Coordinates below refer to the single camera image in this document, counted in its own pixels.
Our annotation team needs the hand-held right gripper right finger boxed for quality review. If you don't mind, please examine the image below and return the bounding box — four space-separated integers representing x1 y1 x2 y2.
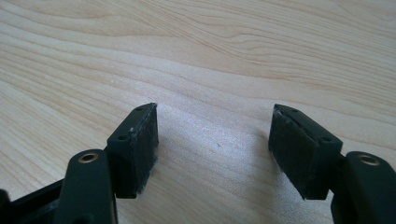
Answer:
268 103 344 201

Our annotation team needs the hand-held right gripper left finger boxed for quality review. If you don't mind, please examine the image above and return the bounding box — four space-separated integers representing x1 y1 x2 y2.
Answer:
106 102 160 200

